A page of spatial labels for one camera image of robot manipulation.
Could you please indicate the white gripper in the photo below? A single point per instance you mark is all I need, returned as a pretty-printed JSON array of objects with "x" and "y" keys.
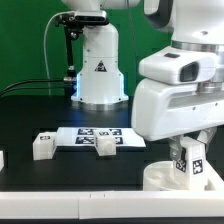
[{"x": 161, "y": 111}]

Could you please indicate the white round stool seat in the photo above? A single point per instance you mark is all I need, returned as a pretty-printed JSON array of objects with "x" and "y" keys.
[{"x": 159, "y": 176}]

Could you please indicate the white marker sheet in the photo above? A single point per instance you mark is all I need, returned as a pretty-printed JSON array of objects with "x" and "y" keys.
[{"x": 83, "y": 136}]

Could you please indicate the white workspace border frame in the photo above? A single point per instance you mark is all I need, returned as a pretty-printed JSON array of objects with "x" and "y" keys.
[{"x": 116, "y": 204}]

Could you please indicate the black camera on stand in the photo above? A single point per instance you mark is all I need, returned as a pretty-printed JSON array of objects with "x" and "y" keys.
[{"x": 74, "y": 23}]

